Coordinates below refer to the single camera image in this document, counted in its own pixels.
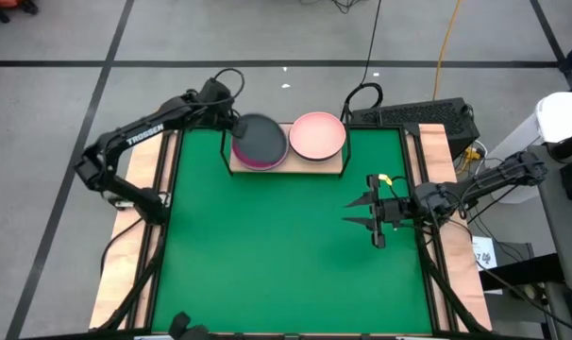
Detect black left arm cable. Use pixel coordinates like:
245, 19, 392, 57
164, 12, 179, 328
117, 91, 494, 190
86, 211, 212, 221
212, 68, 246, 103

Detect green table mat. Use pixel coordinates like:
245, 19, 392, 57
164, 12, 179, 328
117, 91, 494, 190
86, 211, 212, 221
151, 127, 433, 334

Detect orange black object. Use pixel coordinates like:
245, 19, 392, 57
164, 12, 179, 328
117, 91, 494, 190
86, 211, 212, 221
0, 0, 40, 24

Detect long black cable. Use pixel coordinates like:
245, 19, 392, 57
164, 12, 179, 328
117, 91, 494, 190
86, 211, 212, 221
344, 0, 385, 125

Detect yellow cable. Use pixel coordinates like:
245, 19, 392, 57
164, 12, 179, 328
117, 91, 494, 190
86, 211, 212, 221
431, 0, 463, 101

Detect black bundled object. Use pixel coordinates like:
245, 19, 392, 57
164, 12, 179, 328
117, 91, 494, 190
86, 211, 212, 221
167, 311, 211, 340

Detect black cable bundle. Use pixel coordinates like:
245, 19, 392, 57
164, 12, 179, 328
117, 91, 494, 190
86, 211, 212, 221
330, 0, 362, 14

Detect magenta pink plate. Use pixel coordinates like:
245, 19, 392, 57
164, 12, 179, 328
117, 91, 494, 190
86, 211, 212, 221
230, 141, 290, 172

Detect black perforated computer case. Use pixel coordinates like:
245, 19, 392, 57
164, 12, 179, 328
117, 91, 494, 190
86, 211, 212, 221
350, 97, 481, 160

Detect black base cable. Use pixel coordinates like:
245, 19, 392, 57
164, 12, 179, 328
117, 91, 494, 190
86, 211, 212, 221
99, 217, 143, 276

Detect salmon pink plate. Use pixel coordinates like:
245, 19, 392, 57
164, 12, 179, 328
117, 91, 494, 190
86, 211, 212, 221
288, 110, 347, 160

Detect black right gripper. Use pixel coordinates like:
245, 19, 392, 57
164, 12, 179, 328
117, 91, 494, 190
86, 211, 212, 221
341, 173, 415, 249

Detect black metal rig frame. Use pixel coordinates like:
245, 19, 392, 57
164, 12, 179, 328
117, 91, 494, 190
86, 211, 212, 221
90, 106, 493, 340

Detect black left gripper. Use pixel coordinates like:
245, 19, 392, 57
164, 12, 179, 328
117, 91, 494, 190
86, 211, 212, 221
195, 77, 250, 140

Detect grey desk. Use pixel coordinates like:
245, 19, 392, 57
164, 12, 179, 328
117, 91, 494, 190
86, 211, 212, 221
526, 141, 572, 294

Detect white paper sheet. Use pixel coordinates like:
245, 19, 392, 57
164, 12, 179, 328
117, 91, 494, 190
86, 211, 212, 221
471, 234, 500, 271

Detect wooden shelf black metal legs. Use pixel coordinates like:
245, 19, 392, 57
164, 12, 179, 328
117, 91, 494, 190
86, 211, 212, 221
219, 101, 357, 179

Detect white round bin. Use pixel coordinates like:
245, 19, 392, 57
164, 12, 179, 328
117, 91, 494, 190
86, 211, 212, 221
483, 92, 572, 205

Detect dark grey plate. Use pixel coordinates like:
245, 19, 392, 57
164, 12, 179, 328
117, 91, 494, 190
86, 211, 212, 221
232, 112, 290, 167

